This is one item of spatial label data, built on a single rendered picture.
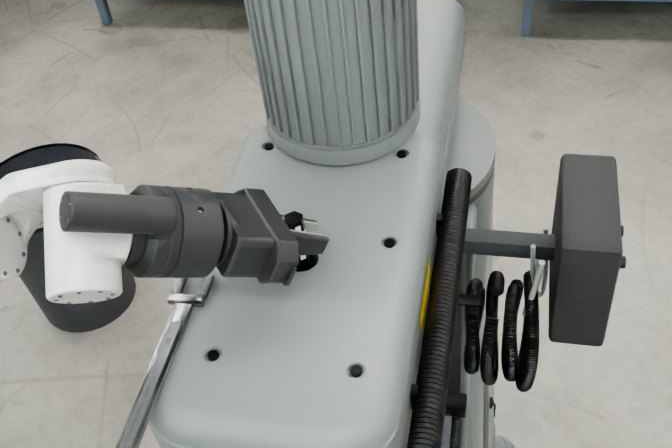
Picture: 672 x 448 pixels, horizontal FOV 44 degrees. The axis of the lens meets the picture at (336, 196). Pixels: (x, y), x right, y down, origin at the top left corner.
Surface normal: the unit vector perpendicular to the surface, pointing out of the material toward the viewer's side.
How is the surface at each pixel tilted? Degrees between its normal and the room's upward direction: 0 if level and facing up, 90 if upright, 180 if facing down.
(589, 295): 90
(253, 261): 90
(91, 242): 45
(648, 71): 0
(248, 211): 31
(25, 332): 0
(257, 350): 0
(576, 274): 90
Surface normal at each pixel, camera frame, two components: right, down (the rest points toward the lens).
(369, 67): 0.43, 0.59
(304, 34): -0.24, 0.68
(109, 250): 0.57, -0.29
